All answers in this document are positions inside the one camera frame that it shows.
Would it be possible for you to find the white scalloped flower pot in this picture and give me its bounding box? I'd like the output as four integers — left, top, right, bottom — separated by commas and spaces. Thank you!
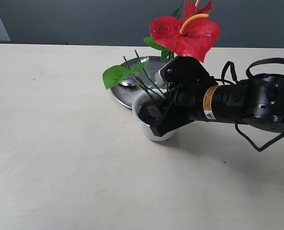
132, 91, 177, 142

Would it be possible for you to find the steel spork spoon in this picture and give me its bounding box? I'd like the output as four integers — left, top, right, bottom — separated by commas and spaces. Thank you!
118, 80, 138, 88

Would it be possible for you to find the round steel plate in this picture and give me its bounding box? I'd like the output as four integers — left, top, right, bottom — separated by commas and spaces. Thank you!
110, 56, 171, 110

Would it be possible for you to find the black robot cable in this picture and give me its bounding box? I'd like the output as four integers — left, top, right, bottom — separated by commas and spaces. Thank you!
220, 57, 284, 152

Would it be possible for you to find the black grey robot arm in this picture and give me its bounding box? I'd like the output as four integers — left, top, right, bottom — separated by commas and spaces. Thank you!
146, 74, 284, 137

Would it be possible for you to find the artificial red anthurium plant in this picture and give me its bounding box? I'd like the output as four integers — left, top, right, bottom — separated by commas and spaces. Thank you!
103, 0, 220, 108

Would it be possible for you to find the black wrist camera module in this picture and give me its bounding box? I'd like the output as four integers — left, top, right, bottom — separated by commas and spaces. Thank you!
155, 56, 218, 89

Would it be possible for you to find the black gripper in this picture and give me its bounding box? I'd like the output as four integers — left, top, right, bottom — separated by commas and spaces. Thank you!
147, 82, 218, 137

